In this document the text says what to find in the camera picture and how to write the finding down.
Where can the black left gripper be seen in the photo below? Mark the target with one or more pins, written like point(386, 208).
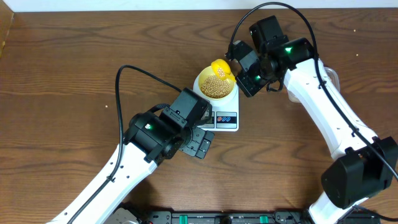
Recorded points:
point(201, 142)

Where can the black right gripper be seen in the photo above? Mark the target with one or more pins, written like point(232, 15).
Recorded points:
point(249, 88)

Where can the yellow plastic measuring scoop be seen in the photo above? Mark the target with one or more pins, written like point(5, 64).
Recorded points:
point(222, 70)

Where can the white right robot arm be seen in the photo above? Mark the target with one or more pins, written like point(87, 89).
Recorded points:
point(363, 164)

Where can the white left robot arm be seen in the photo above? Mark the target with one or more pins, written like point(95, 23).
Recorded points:
point(149, 140)

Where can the white digital kitchen scale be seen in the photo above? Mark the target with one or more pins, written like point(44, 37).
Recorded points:
point(225, 111)

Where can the soybeans in yellow bowl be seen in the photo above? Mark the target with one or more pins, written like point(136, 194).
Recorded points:
point(213, 87)

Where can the yellow plastic bowl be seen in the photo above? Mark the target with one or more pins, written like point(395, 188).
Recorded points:
point(205, 74)

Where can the clear plastic container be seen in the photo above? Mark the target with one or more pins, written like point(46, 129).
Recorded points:
point(331, 74)

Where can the brown cardboard sheet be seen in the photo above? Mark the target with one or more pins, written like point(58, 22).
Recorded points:
point(6, 20)

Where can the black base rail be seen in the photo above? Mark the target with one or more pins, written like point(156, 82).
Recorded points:
point(129, 213)

